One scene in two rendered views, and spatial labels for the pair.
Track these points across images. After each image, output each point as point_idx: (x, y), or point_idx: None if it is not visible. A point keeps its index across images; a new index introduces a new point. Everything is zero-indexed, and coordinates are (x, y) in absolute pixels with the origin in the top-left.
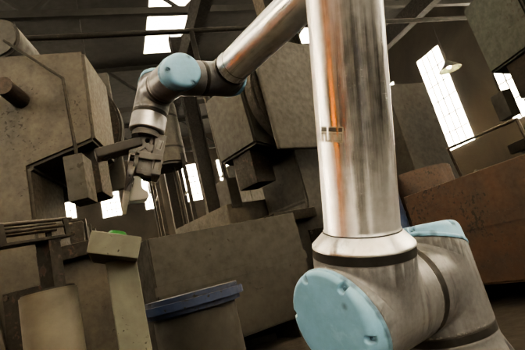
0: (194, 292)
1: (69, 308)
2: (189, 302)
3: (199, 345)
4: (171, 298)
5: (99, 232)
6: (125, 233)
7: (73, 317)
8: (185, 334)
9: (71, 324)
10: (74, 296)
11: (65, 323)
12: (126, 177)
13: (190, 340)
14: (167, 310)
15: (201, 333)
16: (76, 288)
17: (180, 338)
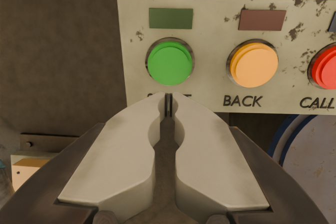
0: (282, 165)
1: None
2: (271, 149)
3: (260, 134)
4: (297, 133)
5: (118, 18)
6: (169, 83)
7: None
8: (273, 127)
9: None
10: None
11: None
12: (42, 172)
13: (267, 129)
14: (287, 120)
15: (264, 142)
16: None
17: (276, 120)
